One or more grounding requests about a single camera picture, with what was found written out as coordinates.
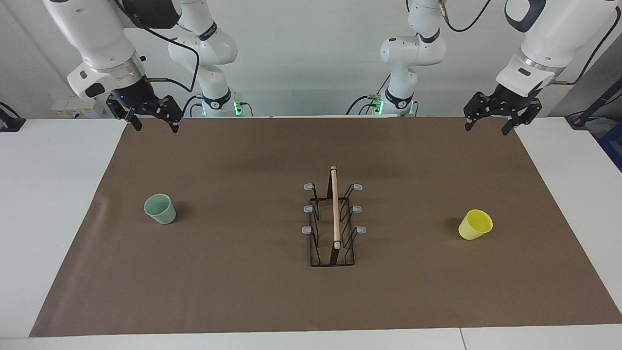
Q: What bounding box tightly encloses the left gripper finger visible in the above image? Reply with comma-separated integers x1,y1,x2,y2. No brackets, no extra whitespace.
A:
501,100,543,136
463,91,501,132

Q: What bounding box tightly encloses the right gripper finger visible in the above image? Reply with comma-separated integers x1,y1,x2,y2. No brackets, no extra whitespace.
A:
150,95,183,134
106,96,143,132

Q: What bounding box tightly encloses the pale green plastic cup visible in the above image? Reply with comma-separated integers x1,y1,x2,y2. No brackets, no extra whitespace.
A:
144,193,177,225

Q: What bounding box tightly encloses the yellow plastic cup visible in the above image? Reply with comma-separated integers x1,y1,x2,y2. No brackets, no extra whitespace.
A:
458,209,493,241

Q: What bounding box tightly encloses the black stand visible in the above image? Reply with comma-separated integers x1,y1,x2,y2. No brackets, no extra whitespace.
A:
565,77,622,129

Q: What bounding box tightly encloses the blue box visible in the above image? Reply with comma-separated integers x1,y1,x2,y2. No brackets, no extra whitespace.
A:
598,122,622,172

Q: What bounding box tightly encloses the black table clamp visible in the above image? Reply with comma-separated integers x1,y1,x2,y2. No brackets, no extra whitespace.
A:
0,101,26,133

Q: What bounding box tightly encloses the brown table mat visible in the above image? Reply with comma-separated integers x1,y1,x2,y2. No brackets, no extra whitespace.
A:
29,116,622,337

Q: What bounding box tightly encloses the black right base cable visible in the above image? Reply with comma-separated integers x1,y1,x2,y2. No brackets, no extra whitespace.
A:
181,95,205,117

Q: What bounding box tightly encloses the black base cable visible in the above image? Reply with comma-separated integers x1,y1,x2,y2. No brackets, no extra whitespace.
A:
181,95,205,117
346,73,392,116

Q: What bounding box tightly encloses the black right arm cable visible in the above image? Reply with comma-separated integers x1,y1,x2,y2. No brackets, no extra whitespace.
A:
114,0,201,93

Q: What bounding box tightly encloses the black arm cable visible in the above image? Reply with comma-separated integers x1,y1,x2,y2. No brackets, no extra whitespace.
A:
114,0,201,93
437,0,622,87

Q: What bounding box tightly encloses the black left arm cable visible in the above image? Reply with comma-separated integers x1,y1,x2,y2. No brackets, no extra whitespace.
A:
437,0,622,87

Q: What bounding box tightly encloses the white wall socket box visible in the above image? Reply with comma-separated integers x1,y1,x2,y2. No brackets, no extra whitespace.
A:
51,95,105,119

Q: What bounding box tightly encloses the black left base cable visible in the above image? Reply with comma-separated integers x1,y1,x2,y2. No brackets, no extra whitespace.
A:
346,73,392,116

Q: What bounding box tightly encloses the black wire cup rack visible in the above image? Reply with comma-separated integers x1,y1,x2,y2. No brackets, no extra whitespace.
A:
303,165,367,267

